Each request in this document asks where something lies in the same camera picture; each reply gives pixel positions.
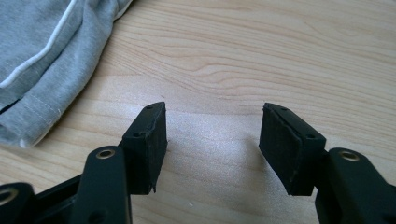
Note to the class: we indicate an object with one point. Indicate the grey shorts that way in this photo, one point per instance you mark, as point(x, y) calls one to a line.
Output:
point(40, 62)

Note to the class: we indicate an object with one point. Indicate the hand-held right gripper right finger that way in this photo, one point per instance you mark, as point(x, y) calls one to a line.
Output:
point(289, 152)

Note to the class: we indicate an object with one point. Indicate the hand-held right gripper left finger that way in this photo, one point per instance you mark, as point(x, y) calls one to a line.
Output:
point(146, 149)

